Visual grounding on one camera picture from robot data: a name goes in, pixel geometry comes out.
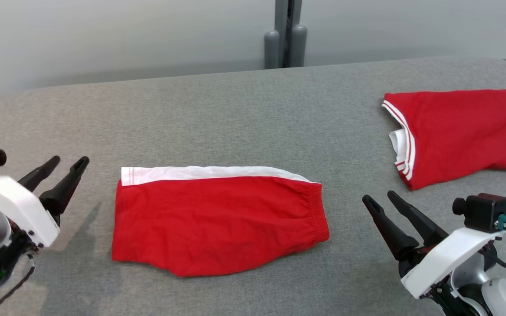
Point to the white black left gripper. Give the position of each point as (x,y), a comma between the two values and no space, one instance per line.
(16,197)

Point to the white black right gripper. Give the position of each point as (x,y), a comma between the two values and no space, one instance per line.
(446,259)

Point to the red white basketball jersey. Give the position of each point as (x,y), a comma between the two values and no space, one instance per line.
(464,131)

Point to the red white basketball shorts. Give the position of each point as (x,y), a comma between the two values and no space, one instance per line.
(213,219)

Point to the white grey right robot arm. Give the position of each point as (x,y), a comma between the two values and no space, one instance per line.
(503,298)

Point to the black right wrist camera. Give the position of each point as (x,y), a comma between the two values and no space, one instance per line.
(483,213)

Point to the grey cylinder post foot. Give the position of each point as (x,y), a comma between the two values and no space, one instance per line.
(272,50)
(299,46)

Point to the grey metal partition post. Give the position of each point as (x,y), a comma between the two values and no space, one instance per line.
(281,17)

